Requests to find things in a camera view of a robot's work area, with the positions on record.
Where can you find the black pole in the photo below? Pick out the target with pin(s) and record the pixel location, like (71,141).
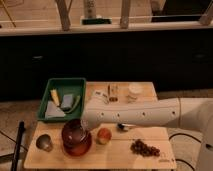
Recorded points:
(15,158)

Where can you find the green base stand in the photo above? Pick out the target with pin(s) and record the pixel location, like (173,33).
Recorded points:
(96,21)

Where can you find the white round container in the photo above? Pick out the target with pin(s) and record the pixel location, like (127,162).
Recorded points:
(134,90)

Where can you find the small orange cup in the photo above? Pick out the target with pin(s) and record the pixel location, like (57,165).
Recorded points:
(104,135)

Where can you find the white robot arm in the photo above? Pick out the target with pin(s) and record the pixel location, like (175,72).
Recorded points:
(195,114)

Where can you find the grey sponge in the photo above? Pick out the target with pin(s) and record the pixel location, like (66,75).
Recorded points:
(67,101)

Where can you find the bunch of dark grapes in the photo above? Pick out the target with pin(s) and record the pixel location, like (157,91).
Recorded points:
(141,148)

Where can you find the small metal cup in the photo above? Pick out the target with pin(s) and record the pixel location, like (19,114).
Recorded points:
(44,142)

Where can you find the yellow corn piece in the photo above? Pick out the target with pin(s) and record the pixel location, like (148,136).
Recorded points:
(55,97)

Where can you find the dark maroon bowl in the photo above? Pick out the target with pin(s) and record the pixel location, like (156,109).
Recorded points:
(73,133)

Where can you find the green plastic tray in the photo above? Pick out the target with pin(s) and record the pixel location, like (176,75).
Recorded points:
(74,86)

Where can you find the white handled brush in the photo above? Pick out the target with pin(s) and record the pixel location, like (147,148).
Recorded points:
(125,127)

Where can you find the green chili pepper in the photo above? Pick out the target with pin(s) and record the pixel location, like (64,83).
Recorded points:
(77,100)

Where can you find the orange bowl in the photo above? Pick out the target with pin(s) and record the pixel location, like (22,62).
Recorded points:
(79,149)

